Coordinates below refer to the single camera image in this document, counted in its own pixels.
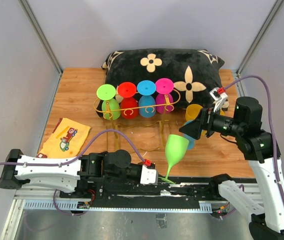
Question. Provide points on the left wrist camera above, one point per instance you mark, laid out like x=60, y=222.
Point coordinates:
x=148, y=176

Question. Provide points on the yellow wine glass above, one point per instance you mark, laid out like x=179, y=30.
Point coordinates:
x=192, y=111
x=221, y=112

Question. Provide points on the yellow truck print cloth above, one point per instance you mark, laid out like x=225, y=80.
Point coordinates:
x=66, y=140

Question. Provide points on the green wine glass back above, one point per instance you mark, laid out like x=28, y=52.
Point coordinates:
x=105, y=92

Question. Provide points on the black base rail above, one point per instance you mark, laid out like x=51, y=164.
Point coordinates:
x=185, y=194

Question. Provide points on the blue wine glass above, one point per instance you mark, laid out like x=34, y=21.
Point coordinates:
x=146, y=89
x=191, y=141

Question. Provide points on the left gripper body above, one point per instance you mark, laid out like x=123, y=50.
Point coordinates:
x=131, y=172

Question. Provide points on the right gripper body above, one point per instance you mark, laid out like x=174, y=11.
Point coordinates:
x=216, y=122

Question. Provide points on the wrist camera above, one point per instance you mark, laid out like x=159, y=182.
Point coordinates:
x=148, y=176
x=219, y=96

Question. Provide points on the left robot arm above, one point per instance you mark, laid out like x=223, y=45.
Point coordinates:
x=65, y=174

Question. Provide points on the magenta wine glass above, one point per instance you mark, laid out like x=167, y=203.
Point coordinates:
x=164, y=86

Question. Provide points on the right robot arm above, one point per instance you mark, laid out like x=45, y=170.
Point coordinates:
x=266, y=220

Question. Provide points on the green wine glass front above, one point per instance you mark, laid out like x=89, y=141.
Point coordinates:
x=175, y=150

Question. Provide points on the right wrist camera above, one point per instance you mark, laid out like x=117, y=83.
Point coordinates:
x=219, y=96

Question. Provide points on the gold wire glass rack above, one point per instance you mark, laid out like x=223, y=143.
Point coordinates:
x=161, y=123

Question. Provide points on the black floral pillow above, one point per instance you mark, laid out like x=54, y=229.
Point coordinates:
x=194, y=72

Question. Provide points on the blue wine glass front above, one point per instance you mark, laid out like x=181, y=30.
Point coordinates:
x=191, y=141

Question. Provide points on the red wine glass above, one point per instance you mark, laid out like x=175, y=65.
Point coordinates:
x=127, y=89

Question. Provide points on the blue wine glass back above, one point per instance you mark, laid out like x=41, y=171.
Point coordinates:
x=146, y=89

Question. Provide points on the green wine glass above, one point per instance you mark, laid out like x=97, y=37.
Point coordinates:
x=175, y=150
x=105, y=92

